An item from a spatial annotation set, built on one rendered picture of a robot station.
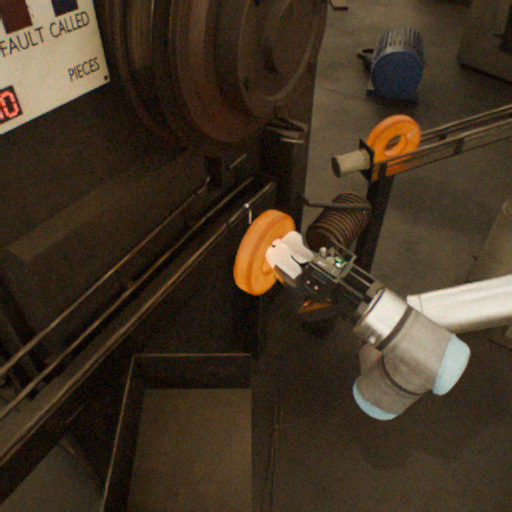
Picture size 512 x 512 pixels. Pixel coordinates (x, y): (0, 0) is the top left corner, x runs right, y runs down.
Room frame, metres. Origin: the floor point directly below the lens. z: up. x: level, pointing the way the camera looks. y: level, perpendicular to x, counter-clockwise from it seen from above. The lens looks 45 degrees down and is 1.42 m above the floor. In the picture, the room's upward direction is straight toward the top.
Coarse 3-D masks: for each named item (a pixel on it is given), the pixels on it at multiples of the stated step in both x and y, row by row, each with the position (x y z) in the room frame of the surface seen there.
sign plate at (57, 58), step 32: (0, 0) 0.66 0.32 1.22; (32, 0) 0.70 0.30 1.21; (0, 32) 0.65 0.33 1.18; (32, 32) 0.69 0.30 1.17; (64, 32) 0.73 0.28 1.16; (96, 32) 0.78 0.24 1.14; (0, 64) 0.64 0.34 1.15; (32, 64) 0.68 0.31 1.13; (64, 64) 0.72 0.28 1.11; (96, 64) 0.77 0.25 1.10; (0, 96) 0.62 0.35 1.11; (32, 96) 0.66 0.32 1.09; (64, 96) 0.71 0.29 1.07; (0, 128) 0.61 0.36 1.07
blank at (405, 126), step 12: (384, 120) 1.17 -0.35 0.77; (396, 120) 1.15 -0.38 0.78; (408, 120) 1.16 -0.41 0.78; (372, 132) 1.15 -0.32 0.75; (384, 132) 1.14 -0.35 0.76; (396, 132) 1.15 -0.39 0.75; (408, 132) 1.16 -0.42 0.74; (372, 144) 1.13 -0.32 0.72; (384, 144) 1.14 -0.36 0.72; (408, 144) 1.16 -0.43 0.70; (384, 156) 1.14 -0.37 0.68; (408, 156) 1.17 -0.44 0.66
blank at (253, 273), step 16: (256, 224) 0.60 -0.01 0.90; (272, 224) 0.60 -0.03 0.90; (288, 224) 0.64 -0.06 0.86; (256, 240) 0.57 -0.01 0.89; (272, 240) 0.60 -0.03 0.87; (240, 256) 0.56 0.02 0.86; (256, 256) 0.56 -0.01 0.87; (240, 272) 0.55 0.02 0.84; (256, 272) 0.56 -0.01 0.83; (272, 272) 0.60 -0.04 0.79; (256, 288) 0.55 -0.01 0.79
